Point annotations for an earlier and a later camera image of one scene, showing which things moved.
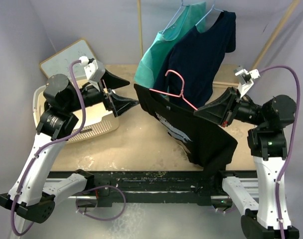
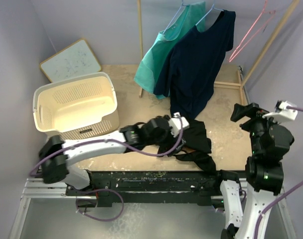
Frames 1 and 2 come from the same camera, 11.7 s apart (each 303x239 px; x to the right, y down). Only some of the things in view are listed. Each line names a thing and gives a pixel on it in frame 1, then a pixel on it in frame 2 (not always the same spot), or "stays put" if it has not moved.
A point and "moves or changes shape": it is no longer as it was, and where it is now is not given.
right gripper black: x=221 y=110 -> x=253 y=110
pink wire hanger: x=181 y=95 -> x=271 y=12
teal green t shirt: x=188 y=17 stays put
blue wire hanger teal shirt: x=175 y=16 stays put
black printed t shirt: x=209 y=144 moves or changes shape
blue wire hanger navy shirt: x=213 y=8 stays put
